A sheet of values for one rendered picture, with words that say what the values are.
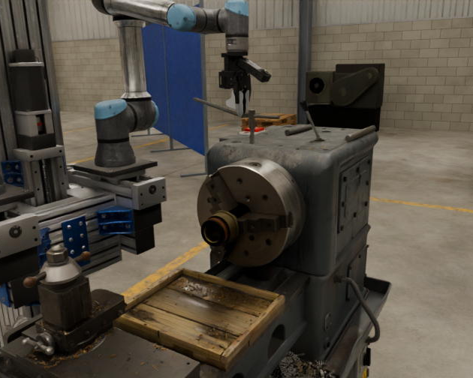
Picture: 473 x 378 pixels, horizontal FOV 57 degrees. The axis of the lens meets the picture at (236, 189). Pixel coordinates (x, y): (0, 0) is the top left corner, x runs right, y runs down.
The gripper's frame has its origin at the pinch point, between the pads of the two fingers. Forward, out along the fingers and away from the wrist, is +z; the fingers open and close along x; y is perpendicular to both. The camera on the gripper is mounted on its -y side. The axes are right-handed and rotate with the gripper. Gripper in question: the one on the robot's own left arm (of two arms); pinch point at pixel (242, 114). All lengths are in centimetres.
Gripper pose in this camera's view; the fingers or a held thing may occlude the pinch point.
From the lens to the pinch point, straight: 147.5
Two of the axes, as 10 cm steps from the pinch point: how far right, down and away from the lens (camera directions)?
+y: -8.5, -1.3, 5.0
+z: 0.1, 9.6, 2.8
